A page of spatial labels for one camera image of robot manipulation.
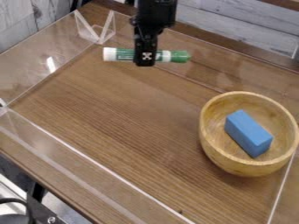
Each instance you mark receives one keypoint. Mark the clear acrylic tray wall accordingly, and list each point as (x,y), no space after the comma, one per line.
(106,131)

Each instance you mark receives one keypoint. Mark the green white marker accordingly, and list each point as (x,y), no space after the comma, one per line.
(123,54)

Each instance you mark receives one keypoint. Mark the blue foam block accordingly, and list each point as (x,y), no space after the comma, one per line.
(249,134)

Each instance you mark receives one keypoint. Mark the brown wooden bowl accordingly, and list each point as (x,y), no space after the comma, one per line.
(222,149)

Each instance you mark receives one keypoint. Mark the black metal table bracket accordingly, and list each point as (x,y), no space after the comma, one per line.
(42,213)

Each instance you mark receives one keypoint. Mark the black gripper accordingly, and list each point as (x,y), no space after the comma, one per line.
(155,15)

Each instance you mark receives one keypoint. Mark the clear acrylic corner brace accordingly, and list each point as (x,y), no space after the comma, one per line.
(94,32)

